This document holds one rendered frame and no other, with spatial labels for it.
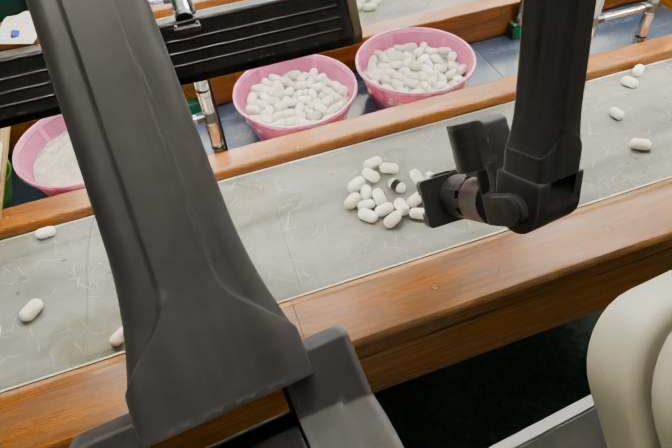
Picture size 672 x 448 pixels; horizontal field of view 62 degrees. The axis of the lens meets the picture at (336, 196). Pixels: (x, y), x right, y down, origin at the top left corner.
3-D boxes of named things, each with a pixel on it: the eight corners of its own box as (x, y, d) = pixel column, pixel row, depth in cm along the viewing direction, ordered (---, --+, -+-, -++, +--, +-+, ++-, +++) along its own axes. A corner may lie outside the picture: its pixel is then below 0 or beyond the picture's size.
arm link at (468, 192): (486, 233, 63) (530, 218, 64) (472, 174, 62) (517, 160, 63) (459, 225, 70) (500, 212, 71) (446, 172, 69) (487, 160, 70)
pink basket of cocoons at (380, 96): (492, 111, 124) (499, 75, 118) (382, 141, 119) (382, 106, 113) (439, 52, 142) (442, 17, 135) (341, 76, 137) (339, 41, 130)
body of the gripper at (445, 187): (413, 181, 75) (435, 184, 68) (481, 161, 77) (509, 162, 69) (425, 227, 76) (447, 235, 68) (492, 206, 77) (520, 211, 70)
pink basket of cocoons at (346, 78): (383, 123, 124) (383, 87, 117) (287, 181, 113) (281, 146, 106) (309, 74, 138) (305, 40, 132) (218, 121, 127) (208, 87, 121)
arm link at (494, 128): (522, 229, 56) (577, 204, 60) (497, 118, 55) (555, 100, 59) (447, 225, 67) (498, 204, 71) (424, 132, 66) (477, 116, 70)
